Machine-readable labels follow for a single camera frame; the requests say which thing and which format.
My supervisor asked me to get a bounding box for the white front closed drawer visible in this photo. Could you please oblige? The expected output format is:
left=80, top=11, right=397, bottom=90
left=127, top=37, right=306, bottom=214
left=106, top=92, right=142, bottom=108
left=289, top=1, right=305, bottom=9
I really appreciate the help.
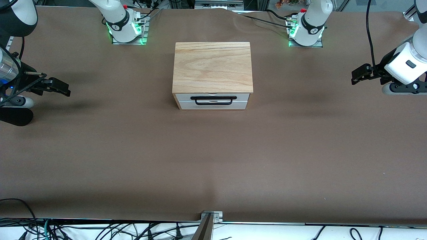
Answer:
left=178, top=100, right=249, bottom=110

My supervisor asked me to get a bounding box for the wooden top drawer cabinet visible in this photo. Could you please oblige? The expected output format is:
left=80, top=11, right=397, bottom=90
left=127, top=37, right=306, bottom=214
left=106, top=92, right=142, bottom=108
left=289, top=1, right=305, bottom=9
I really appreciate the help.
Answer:
left=172, top=42, right=254, bottom=110

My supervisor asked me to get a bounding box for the black rounded object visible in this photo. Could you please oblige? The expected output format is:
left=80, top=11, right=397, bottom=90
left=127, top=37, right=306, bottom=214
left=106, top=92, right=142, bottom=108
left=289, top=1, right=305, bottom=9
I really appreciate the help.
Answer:
left=0, top=107, right=34, bottom=126

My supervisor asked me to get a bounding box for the grey electronics box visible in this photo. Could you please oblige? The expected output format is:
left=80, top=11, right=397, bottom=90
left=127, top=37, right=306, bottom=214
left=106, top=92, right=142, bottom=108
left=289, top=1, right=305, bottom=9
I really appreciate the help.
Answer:
left=195, top=0, right=245, bottom=10

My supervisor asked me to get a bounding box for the brown table mat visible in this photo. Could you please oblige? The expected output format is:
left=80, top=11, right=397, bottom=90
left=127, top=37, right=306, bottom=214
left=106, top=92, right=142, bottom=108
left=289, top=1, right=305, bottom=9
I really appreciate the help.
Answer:
left=0, top=6, right=427, bottom=224

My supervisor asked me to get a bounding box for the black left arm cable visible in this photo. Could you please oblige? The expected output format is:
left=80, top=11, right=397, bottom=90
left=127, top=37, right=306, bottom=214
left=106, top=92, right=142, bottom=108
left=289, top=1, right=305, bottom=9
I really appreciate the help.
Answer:
left=366, top=0, right=384, bottom=76

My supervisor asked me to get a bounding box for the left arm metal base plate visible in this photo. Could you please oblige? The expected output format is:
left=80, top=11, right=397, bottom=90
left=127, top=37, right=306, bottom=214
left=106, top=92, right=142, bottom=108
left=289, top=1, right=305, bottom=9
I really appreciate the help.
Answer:
left=289, top=36, right=323, bottom=48

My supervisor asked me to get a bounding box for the aluminium profile rail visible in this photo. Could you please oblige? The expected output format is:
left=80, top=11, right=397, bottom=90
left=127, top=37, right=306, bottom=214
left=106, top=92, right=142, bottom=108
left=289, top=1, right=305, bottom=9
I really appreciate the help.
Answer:
left=403, top=6, right=420, bottom=22

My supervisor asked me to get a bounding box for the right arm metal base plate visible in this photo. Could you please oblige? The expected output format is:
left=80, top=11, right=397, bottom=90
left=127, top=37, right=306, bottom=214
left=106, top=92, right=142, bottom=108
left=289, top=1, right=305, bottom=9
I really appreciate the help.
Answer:
left=112, top=15, right=148, bottom=45

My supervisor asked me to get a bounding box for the black base power cable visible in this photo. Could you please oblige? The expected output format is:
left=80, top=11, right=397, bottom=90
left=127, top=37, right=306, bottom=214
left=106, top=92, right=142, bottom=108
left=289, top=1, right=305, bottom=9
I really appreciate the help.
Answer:
left=133, top=6, right=164, bottom=25
left=234, top=9, right=296, bottom=27

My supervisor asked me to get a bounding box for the black looped cable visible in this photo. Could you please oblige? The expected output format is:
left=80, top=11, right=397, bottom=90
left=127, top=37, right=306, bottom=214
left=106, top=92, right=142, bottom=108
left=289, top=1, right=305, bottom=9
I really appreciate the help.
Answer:
left=0, top=198, right=38, bottom=234

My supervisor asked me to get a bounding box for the teal cable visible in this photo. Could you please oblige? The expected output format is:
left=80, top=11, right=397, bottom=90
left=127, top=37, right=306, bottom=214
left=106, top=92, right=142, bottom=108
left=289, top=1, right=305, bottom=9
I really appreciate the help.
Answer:
left=43, top=218, right=55, bottom=240

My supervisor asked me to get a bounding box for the tangled black cable bundle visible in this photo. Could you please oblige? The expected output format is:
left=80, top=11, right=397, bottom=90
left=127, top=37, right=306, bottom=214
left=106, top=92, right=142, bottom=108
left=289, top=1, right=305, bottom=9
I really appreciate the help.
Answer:
left=55, top=223, right=200, bottom=240

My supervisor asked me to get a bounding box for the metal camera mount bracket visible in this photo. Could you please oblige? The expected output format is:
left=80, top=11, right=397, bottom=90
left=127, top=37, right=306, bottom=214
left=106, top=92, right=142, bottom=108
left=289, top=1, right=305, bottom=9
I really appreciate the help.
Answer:
left=192, top=211, right=223, bottom=240

